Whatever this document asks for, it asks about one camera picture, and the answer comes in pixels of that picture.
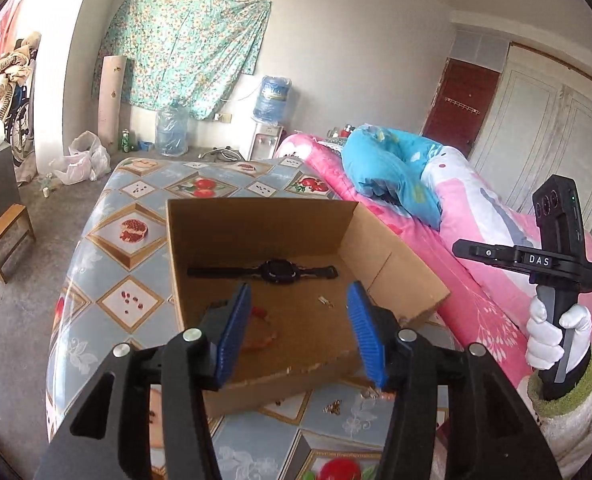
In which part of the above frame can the dark red door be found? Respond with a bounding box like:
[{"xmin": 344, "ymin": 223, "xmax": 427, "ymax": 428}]
[{"xmin": 421, "ymin": 57, "xmax": 501, "ymax": 159}]

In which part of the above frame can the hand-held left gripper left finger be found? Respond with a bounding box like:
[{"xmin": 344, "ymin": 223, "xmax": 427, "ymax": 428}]
[{"xmin": 36, "ymin": 282, "xmax": 253, "ymax": 480}]

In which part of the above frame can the black wristwatch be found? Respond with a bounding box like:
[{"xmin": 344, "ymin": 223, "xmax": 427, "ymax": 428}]
[{"xmin": 187, "ymin": 258, "xmax": 338, "ymax": 284}]

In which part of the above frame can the empty clear water jug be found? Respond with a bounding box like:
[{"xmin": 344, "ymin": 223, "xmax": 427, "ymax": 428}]
[{"xmin": 155, "ymin": 99, "xmax": 190, "ymax": 157}]

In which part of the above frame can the wooden stool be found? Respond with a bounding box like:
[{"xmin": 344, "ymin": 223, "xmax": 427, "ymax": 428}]
[{"xmin": 0, "ymin": 203, "xmax": 36, "ymax": 284}]

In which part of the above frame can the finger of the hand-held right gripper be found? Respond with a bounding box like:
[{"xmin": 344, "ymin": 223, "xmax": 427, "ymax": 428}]
[{"xmin": 452, "ymin": 239, "xmax": 516, "ymax": 267}]

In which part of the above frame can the brown cardboard box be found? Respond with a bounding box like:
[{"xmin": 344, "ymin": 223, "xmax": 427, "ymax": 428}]
[{"xmin": 166, "ymin": 197, "xmax": 451, "ymax": 418}]

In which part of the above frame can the white plastic bag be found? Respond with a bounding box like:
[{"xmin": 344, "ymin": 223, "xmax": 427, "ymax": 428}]
[{"xmin": 50, "ymin": 131, "xmax": 112, "ymax": 186}]

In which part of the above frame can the white water dispenser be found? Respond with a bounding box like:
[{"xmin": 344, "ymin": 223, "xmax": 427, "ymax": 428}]
[{"xmin": 248, "ymin": 122, "xmax": 284, "ymax": 162}]

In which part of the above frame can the blue patterned pillow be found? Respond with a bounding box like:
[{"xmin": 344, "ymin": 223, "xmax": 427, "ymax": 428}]
[{"xmin": 341, "ymin": 124, "xmax": 447, "ymax": 229}]

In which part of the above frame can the wheelchair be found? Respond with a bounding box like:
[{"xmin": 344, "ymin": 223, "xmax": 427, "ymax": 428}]
[{"xmin": 1, "ymin": 80, "xmax": 35, "ymax": 167}]

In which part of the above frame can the pile of clothes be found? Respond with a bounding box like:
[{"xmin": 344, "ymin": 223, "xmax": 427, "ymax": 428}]
[{"xmin": 0, "ymin": 32, "xmax": 42, "ymax": 142}]

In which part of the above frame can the white hook rack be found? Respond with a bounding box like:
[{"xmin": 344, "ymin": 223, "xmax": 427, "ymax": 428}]
[{"xmin": 443, "ymin": 97, "xmax": 480, "ymax": 116}]

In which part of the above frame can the person's right hand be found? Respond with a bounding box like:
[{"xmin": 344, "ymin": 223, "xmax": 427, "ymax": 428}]
[{"xmin": 526, "ymin": 298, "xmax": 592, "ymax": 372}]

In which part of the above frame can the blue water bottle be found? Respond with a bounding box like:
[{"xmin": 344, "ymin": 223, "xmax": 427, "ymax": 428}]
[{"xmin": 252, "ymin": 75, "xmax": 293, "ymax": 126}]

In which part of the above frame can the green floral wall cloth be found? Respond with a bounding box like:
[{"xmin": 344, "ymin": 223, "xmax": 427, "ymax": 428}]
[{"xmin": 92, "ymin": 0, "xmax": 272, "ymax": 121}]

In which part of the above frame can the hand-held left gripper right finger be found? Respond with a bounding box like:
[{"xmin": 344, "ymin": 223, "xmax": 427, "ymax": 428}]
[{"xmin": 346, "ymin": 280, "xmax": 562, "ymax": 480}]

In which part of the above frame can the person's right forearm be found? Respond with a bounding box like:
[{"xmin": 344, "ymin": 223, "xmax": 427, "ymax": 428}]
[{"xmin": 516, "ymin": 345, "xmax": 592, "ymax": 480}]

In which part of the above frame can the fruit print tablecloth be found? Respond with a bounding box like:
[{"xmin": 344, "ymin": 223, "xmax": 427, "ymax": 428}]
[{"xmin": 46, "ymin": 155, "xmax": 458, "ymax": 480}]

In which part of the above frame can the white wardrobe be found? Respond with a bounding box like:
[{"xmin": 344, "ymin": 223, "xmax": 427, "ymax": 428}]
[{"xmin": 468, "ymin": 42, "xmax": 592, "ymax": 233}]

